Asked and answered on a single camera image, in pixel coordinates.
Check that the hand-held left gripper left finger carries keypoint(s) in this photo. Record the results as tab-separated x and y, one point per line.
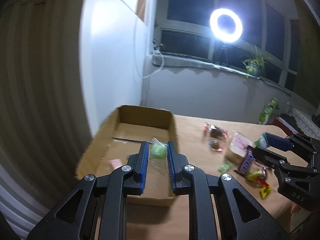
143	165

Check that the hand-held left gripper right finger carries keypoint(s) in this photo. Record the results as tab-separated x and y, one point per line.
172	165

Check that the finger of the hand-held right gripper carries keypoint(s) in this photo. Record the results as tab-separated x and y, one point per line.
250	162
277	142

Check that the dark purple snack bar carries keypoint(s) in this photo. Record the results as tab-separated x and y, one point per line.
239	168

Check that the green snack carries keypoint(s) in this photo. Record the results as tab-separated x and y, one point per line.
157	152

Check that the bread pack with pink print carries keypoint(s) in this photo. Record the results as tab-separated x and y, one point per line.
237	147

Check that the brown cardboard box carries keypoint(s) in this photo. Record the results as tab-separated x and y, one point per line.
135	130

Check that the round brown snack clear wrapper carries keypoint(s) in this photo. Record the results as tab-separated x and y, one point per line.
215	145

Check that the dark snack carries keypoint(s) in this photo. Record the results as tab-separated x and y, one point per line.
216	131

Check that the person's right hand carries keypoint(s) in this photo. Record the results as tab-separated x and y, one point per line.
296	208

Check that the yellow candy wrapper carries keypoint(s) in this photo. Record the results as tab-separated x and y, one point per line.
253	176

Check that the green and white snack packet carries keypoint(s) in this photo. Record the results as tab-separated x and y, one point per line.
260	142

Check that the small green snack packet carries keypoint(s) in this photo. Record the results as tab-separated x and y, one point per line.
225	167

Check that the small pink snack packet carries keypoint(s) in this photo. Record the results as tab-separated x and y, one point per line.
116	163

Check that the small yellow snack packet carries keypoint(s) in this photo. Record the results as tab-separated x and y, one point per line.
265	192

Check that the green printed bag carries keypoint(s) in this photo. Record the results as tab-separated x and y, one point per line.
267	111

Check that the patterned lace cloth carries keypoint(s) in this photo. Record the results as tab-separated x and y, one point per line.
303	120

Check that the potted green plant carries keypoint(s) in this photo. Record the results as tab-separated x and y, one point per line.
255	67

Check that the dark curtain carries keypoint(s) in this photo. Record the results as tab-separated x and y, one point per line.
308	67

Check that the grey windowsill cloth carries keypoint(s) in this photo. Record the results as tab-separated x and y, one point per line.
182	61

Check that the black tripod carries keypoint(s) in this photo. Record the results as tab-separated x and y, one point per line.
223	52

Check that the beige curtain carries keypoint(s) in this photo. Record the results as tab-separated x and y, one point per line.
37	80

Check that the window with white frame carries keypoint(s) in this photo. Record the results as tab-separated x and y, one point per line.
190	0

